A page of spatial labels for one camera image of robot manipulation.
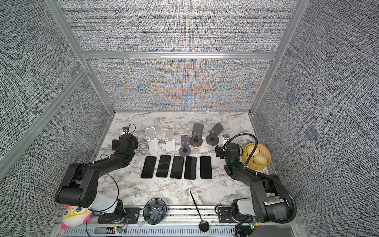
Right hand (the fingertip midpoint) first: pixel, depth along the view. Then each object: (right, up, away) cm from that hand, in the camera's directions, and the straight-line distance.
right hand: (227, 140), depth 91 cm
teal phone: (-48, -16, -1) cm, 51 cm away
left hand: (-63, +2, 0) cm, 63 cm away
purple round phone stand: (-26, -7, +7) cm, 28 cm away
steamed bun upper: (+14, -5, -1) cm, 14 cm away
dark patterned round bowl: (-41, -34, -17) cm, 56 cm away
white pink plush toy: (-77, -32, -23) cm, 86 cm away
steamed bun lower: (+18, -10, -5) cm, 21 cm away
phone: (-22, -17, -1) cm, 28 cm away
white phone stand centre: (-36, -2, +7) cm, 37 cm away
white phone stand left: (-48, -2, +8) cm, 48 cm away
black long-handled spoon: (-16, -38, -21) cm, 46 cm away
